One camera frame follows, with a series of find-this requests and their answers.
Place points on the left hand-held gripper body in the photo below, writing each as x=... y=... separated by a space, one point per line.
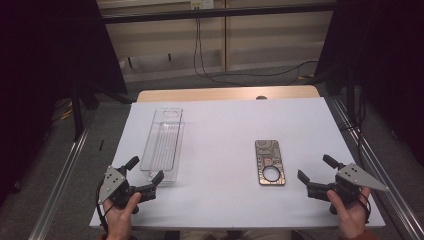
x=111 y=183

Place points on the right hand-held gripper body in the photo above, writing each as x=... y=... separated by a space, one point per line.
x=356 y=176

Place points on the clear plastic packaging tray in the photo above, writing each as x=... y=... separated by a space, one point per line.
x=163 y=143

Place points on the patterned phone case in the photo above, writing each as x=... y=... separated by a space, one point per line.
x=271 y=150

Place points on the person's left hand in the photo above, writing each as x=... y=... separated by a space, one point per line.
x=118 y=221

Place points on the person's right hand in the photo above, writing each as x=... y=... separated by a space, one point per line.
x=353 y=218

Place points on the small black stick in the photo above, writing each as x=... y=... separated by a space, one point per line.
x=101 y=145

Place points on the black metal stand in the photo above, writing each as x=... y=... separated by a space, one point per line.
x=77 y=113

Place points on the white table mat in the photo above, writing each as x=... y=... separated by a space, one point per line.
x=226 y=133

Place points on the dark table grommet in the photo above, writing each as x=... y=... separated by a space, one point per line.
x=261 y=97

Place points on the black curtain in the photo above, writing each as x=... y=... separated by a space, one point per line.
x=393 y=66
x=40 y=66

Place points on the black horizontal bar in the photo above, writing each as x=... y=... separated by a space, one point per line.
x=216 y=13

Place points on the white power outlet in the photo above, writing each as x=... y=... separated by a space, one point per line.
x=202 y=4

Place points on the aluminium floor rail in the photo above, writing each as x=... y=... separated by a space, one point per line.
x=404 y=213
x=56 y=193

